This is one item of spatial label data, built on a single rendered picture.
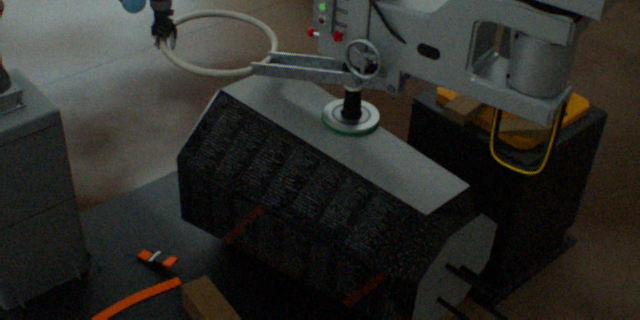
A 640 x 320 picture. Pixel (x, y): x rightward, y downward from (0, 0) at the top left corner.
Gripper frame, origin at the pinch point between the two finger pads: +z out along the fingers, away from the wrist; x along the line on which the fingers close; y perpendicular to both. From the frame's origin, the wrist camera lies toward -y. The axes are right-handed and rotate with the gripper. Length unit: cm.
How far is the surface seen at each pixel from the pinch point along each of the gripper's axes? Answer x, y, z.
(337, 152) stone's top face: 76, 55, 3
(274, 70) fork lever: 49, 22, -7
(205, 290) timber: 27, 69, 70
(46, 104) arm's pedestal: -35, 47, 0
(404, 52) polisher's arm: 95, 52, -39
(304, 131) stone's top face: 63, 44, 4
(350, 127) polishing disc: 80, 42, 1
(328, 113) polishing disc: 71, 34, 1
